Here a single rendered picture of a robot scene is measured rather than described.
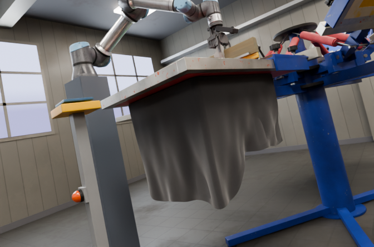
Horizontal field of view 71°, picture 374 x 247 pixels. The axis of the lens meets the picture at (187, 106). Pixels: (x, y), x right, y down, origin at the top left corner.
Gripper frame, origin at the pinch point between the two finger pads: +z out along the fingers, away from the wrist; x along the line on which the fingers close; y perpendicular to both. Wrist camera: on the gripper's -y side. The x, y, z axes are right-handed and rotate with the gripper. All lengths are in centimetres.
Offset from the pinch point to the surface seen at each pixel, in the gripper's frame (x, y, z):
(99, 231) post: 75, 10, 57
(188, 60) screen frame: 57, -29, 11
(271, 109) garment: 7.0, -22.4, 29.4
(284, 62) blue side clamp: 3.4, -30.6, 11.5
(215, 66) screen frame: 46, -29, 13
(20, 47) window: 18, 349, -136
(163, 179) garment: 48, 7, 48
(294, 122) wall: -338, 140, 61
